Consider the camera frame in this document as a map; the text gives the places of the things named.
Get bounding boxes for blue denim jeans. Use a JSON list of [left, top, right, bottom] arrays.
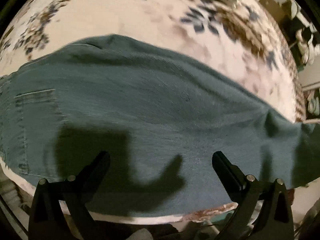
[[1, 35, 319, 217]]

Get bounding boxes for floral bed blanket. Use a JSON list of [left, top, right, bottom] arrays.
[[0, 0, 307, 225]]

